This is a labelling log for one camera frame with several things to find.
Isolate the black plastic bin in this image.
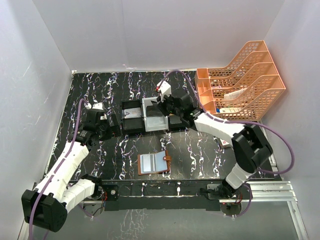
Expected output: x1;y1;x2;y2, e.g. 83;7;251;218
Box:
121;99;145;135

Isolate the black bin with gold card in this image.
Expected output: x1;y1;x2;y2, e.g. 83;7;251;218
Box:
167;114;188;131

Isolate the white plastic bin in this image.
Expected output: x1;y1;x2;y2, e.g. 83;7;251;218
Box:
141;96;169;132

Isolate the brown leather card holder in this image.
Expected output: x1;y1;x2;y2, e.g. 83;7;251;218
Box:
137;150;172;176

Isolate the white phone box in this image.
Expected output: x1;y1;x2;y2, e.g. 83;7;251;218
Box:
218;139;231;149

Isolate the orange mesh file organizer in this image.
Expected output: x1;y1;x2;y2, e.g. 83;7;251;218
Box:
195;40;286;121

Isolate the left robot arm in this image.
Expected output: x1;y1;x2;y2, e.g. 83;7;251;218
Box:
21;108;121;233

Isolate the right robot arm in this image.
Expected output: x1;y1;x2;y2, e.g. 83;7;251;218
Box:
151;93;273;198

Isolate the black credit card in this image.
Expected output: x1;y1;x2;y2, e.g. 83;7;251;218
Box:
146;105;163;118

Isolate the silver credit card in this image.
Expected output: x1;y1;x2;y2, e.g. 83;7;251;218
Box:
123;107;142;119

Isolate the white blue item in organizer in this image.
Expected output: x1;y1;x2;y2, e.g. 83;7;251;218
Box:
216;107;242;114

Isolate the white paper in organizer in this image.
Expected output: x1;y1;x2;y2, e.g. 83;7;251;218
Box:
223;87;248;101

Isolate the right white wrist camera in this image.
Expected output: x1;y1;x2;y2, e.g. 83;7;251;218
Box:
156;80;172;102

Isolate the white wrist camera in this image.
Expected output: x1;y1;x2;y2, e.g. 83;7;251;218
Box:
85;102;107;122
156;80;172;102

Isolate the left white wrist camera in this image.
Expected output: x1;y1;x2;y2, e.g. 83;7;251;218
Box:
85;102;107;122

